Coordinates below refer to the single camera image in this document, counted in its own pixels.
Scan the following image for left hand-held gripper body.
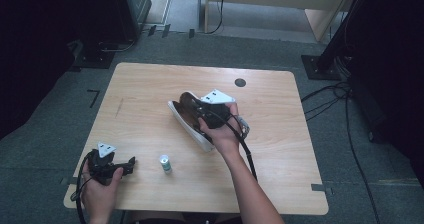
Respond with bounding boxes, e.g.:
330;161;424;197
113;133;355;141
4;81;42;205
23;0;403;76
87;142;132;186

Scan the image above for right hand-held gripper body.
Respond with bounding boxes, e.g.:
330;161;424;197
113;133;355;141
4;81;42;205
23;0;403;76
195;88;236;130

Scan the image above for white shoe with brown insole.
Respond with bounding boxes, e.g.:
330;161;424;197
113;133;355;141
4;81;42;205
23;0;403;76
167;90;251;153

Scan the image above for person's right hand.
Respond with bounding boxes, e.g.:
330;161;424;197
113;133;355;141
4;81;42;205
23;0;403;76
197;102;242;156

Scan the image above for person's left hand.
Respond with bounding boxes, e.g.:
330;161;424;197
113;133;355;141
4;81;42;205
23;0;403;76
81;161;124;222

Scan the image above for small bottle with green label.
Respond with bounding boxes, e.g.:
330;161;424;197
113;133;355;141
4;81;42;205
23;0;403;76
159;154;173;175

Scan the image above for black stand with square base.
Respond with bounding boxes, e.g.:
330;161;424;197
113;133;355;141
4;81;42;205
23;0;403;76
67;38;138;70

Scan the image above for black cabinet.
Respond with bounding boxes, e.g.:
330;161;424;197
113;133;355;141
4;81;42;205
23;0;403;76
111;0;153;42

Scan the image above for black stand with slanted pole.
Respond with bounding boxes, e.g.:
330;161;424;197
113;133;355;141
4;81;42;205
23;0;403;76
301;0;371;82

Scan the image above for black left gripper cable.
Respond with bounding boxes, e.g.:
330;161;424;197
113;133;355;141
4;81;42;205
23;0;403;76
75;149;98;224

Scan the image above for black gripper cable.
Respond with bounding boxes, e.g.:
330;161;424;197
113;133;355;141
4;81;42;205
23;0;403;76
213;110;259;182
75;149;98;224

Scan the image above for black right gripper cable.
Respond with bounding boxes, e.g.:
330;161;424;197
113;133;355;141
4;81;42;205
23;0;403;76
213;110;259;182

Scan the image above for black hanging cable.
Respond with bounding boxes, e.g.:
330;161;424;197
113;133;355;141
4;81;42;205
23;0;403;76
205;0;227;35

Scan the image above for black floor cables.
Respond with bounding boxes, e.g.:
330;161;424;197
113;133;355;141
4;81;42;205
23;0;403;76
300;55;382;224

